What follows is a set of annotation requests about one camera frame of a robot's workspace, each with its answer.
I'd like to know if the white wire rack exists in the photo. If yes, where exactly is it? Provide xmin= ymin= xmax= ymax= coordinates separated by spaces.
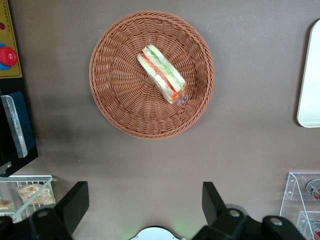
xmin=0 ymin=174 xmax=57 ymax=225

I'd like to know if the red emergency stop button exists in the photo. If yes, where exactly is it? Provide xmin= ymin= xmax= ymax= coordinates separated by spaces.
xmin=0 ymin=42 xmax=19 ymax=71

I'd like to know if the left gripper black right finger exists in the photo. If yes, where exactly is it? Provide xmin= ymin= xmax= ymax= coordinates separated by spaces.
xmin=201 ymin=181 xmax=248 ymax=228

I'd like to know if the round brown wicker basket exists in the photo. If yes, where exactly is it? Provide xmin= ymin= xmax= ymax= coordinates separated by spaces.
xmin=88 ymin=9 xmax=216 ymax=140

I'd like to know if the silver metal handle bar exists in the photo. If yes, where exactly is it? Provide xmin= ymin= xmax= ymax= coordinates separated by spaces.
xmin=0 ymin=94 xmax=28 ymax=159

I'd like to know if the black control box yellow panel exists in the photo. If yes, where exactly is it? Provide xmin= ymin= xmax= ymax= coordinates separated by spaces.
xmin=0 ymin=0 xmax=40 ymax=177

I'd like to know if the red aluminium cola bottle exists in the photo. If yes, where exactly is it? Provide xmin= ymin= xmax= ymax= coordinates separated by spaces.
xmin=301 ymin=218 xmax=320 ymax=240
xmin=305 ymin=178 xmax=320 ymax=203

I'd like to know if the clear acrylic bottle rack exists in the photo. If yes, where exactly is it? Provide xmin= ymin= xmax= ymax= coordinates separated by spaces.
xmin=279 ymin=171 xmax=320 ymax=240

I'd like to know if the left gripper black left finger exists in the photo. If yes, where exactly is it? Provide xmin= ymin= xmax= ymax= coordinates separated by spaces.
xmin=29 ymin=181 xmax=90 ymax=240

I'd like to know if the beige plastic tray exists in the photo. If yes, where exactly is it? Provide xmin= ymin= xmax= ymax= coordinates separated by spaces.
xmin=296 ymin=18 xmax=320 ymax=129

